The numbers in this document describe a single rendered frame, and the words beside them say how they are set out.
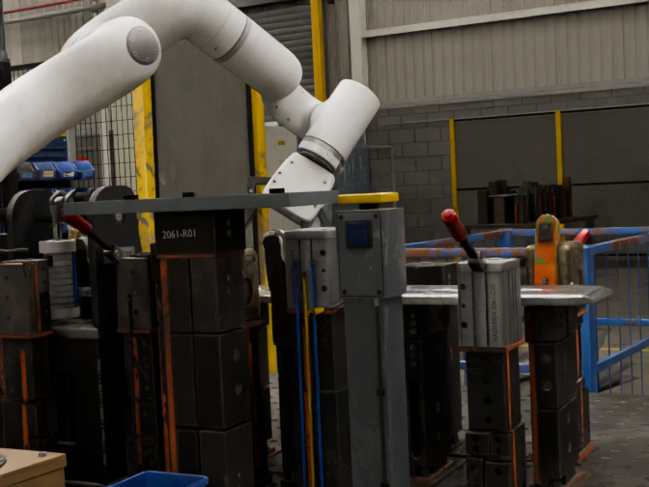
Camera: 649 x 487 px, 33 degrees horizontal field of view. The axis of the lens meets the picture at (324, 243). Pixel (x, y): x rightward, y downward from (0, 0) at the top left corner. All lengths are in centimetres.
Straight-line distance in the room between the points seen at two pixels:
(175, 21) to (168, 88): 330
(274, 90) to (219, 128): 351
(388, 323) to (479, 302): 16
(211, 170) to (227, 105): 36
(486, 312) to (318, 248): 26
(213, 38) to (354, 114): 30
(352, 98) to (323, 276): 45
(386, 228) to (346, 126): 56
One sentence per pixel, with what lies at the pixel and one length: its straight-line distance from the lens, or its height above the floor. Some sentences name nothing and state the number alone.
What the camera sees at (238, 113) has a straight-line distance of 548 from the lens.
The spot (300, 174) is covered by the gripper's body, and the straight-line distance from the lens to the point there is 187.
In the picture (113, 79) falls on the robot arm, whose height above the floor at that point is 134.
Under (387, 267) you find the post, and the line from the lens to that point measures 135.
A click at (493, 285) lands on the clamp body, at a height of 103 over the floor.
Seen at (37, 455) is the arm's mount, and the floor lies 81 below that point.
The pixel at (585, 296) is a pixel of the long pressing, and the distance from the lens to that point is 157.
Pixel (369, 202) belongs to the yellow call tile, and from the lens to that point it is 135.
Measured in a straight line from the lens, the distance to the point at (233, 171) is 541.
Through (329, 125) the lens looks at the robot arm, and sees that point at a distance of 188.
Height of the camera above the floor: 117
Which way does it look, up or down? 3 degrees down
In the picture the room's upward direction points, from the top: 3 degrees counter-clockwise
